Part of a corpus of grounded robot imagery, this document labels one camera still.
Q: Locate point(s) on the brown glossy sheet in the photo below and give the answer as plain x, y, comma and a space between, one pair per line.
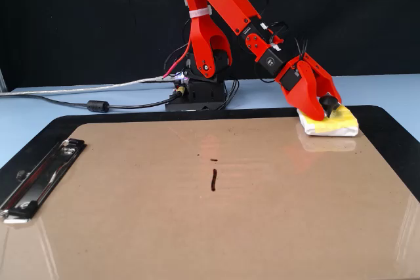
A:
131, 201

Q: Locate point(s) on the silver metal clip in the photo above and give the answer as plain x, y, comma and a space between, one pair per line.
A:
42, 175

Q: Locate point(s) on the yellow sponge with white cloth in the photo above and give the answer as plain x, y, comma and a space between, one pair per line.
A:
341, 126

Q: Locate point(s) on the black round knob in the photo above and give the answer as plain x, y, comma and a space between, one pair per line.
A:
328, 103

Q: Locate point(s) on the long dark marker stroke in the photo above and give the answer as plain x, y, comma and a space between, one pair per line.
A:
214, 180

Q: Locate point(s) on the brown clipboard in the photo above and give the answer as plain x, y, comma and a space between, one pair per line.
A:
387, 122

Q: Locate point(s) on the grey metal post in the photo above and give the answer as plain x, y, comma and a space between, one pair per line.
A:
2, 80

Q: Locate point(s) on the black backdrop cloth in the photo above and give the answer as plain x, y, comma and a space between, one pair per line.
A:
65, 14

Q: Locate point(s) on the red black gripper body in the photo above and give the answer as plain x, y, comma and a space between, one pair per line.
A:
289, 78

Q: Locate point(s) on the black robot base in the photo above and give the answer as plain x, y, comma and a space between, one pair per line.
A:
203, 94

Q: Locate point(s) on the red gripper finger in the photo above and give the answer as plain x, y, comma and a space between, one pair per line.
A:
308, 96
326, 78

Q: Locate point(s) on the controller board with purple light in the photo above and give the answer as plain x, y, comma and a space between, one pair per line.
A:
181, 77

